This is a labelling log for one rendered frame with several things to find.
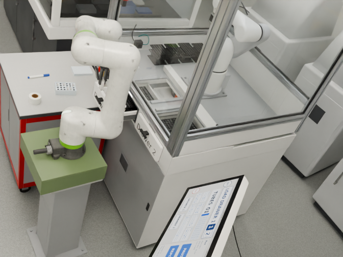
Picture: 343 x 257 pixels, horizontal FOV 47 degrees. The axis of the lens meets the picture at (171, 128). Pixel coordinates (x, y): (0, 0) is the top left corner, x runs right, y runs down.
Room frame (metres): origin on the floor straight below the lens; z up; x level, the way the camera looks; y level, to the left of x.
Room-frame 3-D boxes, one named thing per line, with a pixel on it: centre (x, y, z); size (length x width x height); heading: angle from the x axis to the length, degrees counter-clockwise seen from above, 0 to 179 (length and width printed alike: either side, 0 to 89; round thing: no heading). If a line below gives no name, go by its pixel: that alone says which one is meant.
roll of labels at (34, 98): (1.74, 0.82, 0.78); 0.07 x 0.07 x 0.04
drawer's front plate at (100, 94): (1.80, 0.42, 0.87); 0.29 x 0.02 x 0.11; 41
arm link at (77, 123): (1.39, 0.43, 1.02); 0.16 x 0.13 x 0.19; 110
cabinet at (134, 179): (2.18, -0.08, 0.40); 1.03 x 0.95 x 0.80; 41
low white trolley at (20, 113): (2.01, 0.81, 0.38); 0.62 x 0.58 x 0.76; 41
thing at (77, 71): (2.18, 0.70, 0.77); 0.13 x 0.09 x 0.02; 128
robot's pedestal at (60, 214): (1.38, 0.44, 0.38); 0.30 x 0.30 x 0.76; 44
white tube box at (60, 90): (1.93, 0.71, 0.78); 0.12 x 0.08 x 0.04; 120
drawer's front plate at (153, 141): (1.66, 0.11, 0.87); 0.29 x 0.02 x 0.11; 41
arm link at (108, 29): (1.81, 0.47, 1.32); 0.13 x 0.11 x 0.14; 110
